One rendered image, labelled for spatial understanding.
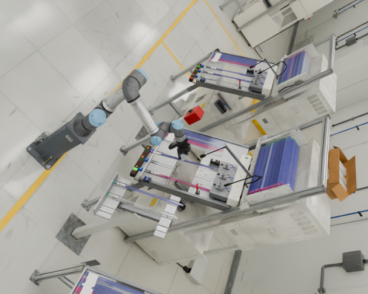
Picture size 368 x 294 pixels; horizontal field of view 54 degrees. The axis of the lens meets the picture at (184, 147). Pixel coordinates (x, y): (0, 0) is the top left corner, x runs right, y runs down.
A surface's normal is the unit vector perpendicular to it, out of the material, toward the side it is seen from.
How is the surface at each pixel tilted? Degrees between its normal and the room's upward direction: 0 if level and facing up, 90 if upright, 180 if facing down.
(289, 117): 90
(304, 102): 90
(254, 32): 90
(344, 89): 90
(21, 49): 0
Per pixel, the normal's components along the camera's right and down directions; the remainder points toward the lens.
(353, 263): -0.62, -0.70
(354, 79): -0.32, 0.63
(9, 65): 0.72, -0.32
